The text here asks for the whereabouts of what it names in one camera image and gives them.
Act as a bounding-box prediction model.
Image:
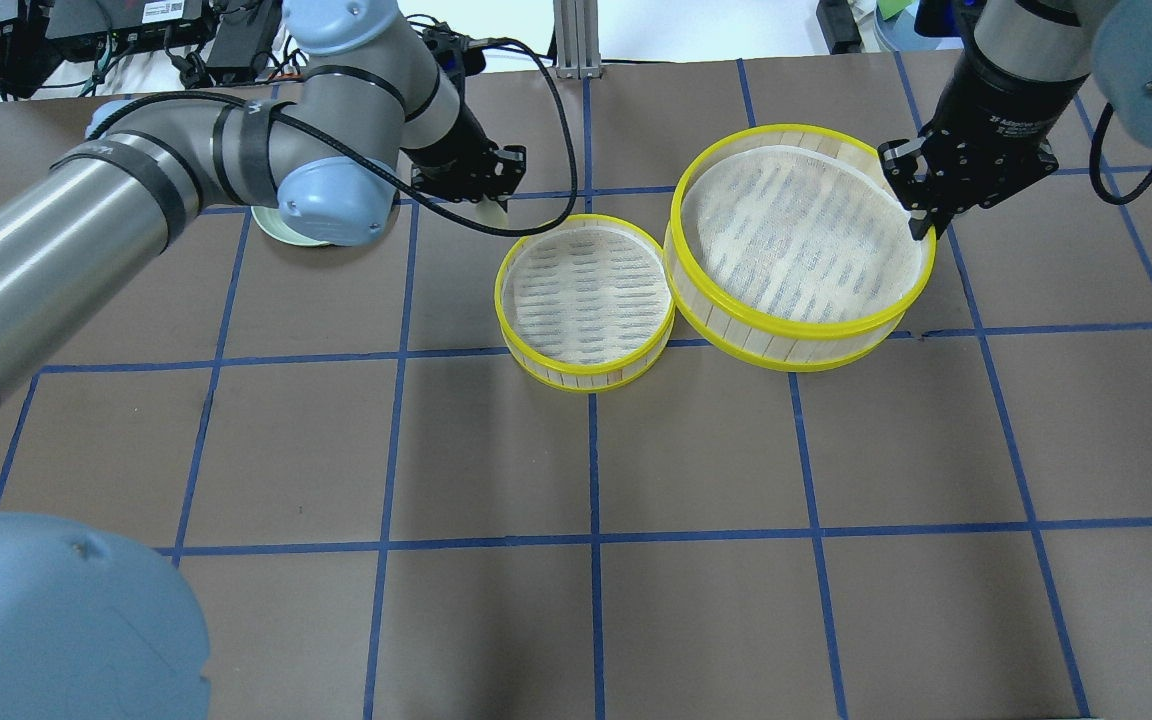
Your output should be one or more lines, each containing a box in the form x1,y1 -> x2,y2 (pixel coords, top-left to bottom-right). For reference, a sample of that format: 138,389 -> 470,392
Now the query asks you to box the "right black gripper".
878,60 -> 1059,241

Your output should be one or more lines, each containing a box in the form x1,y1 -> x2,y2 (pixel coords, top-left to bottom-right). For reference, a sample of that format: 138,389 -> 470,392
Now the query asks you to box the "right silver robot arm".
878,1 -> 1152,241

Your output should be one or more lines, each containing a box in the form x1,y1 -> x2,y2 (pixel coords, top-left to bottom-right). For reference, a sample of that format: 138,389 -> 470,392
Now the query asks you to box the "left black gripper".
402,103 -> 526,205

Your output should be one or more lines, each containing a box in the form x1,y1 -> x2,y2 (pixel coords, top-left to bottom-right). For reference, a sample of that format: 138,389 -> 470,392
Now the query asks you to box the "white steamed bun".
473,199 -> 509,232

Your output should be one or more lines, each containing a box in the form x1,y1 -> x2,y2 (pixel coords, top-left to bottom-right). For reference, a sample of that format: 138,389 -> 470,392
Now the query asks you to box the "blue plate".
874,1 -> 963,53

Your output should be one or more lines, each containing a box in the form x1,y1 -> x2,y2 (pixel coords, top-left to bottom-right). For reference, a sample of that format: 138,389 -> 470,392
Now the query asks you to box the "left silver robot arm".
0,1 -> 526,719

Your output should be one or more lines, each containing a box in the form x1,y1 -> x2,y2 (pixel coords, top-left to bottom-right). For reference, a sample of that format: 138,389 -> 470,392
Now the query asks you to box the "yellow steamer layer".
492,214 -> 675,393
664,124 -> 940,372

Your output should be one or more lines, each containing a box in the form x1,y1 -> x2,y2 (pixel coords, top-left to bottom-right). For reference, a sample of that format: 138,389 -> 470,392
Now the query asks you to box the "aluminium frame post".
552,0 -> 604,79

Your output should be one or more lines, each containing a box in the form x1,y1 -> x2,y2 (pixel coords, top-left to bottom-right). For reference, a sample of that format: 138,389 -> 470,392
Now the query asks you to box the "light green plate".
250,206 -> 329,249

